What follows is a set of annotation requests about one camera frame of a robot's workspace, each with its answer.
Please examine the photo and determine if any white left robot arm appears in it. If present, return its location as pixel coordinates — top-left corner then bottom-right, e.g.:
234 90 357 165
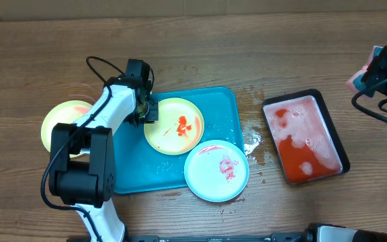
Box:
40 59 159 241

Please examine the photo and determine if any light blue plate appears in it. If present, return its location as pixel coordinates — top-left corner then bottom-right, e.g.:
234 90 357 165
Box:
184 140 249 203

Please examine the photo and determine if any black tray with red water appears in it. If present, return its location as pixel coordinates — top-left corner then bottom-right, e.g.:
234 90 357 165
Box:
262 89 351 185

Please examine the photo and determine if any yellow plate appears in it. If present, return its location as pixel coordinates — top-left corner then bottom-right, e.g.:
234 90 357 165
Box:
144 97 205 155
41 100 92 151

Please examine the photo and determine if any green pink sponge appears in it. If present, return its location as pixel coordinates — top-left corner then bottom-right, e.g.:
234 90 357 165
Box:
345 46 384 94

